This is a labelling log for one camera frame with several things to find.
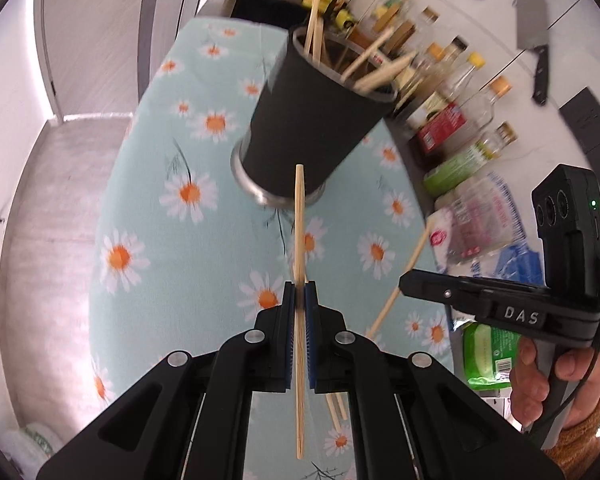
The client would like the small clear bottle gold cap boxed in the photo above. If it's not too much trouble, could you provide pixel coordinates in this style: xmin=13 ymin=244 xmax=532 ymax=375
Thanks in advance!
xmin=472 ymin=121 xmax=518 ymax=161

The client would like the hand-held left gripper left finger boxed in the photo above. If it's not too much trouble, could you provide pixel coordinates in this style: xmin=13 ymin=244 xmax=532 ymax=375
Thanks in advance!
xmin=35 ymin=281 xmax=297 ymax=480

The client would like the daisy print tablecloth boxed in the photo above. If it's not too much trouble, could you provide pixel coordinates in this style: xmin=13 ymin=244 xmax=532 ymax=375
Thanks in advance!
xmin=87 ymin=16 xmax=456 ymax=480

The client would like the clear bottle dark cap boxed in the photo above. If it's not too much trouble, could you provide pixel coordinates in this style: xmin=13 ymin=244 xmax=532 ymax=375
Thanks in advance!
xmin=420 ymin=35 xmax=468 ymax=86

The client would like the person's right hand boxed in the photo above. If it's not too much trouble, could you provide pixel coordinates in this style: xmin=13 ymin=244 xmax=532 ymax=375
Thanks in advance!
xmin=509 ymin=335 xmax=600 ymax=433

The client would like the clear bottle orange cap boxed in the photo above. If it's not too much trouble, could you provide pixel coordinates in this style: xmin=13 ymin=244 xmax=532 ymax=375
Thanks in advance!
xmin=460 ymin=76 xmax=512 ymax=128

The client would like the red label bottle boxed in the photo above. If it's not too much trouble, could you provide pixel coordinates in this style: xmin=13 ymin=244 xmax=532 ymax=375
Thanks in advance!
xmin=407 ymin=101 xmax=468 ymax=171

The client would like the black wall socket panel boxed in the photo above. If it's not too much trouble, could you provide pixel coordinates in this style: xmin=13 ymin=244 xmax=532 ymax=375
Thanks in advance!
xmin=558 ymin=86 xmax=600 ymax=188

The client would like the black cup steel base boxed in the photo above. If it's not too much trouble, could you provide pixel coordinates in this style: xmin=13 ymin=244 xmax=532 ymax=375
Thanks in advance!
xmin=230 ymin=25 xmax=400 ymax=208

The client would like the clear plastic food packet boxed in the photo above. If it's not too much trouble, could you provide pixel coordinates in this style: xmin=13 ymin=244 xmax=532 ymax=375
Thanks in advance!
xmin=430 ymin=172 xmax=531 ymax=266

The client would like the green packet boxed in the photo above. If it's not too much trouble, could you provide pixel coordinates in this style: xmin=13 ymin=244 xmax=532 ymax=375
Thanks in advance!
xmin=461 ymin=322 xmax=523 ymax=392

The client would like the person's right forearm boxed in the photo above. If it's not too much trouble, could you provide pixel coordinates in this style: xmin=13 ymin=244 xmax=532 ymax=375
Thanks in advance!
xmin=542 ymin=390 xmax=600 ymax=468

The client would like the blue print salt bag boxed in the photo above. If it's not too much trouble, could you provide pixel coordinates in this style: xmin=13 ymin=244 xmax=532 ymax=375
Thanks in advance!
xmin=472 ymin=245 xmax=551 ymax=291

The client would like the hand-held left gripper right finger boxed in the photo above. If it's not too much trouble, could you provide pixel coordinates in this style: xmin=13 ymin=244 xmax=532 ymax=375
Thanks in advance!
xmin=304 ymin=281 xmax=566 ymax=480

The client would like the steel cleaver black handle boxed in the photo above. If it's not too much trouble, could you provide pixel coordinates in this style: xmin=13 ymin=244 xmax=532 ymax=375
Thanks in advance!
xmin=515 ymin=0 xmax=551 ymax=107

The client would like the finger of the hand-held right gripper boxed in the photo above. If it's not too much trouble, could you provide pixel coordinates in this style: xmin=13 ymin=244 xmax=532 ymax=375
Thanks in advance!
xmin=398 ymin=269 xmax=486 ymax=317

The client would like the white plastic bag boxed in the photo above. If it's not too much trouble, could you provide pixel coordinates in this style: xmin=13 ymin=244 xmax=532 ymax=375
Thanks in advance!
xmin=0 ymin=422 xmax=63 ymax=478

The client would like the clear bottle yellow cap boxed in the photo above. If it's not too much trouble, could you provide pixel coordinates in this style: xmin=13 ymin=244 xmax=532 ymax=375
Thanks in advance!
xmin=445 ymin=51 xmax=486 ymax=101

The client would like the tall bottle gold cap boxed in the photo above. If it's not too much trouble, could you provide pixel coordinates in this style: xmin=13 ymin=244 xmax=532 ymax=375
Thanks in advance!
xmin=405 ymin=6 xmax=440 ymax=56

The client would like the yellow label bottle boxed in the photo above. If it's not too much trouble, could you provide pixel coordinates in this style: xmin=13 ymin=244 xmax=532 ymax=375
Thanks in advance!
xmin=372 ymin=0 xmax=413 ymax=31

